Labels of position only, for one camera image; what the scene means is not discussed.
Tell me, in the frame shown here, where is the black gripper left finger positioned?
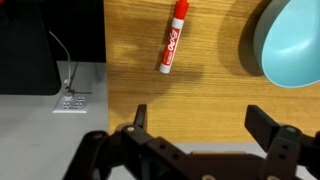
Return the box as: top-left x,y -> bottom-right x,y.
63,104 -> 201,180

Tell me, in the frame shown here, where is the teal bowl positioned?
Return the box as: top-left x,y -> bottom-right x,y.
252,0 -> 320,89

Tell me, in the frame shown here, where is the grey floor power outlet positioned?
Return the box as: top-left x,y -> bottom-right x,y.
52,94 -> 89,115

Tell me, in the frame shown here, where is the red dry erase marker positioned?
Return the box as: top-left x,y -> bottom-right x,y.
158,0 -> 190,75

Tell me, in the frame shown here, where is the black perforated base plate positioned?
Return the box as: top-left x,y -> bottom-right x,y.
0,0 -> 107,97

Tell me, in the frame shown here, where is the grey outlet cable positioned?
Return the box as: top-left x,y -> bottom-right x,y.
48,30 -> 93,97

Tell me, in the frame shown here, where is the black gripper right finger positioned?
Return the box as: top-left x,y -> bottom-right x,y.
244,104 -> 320,180

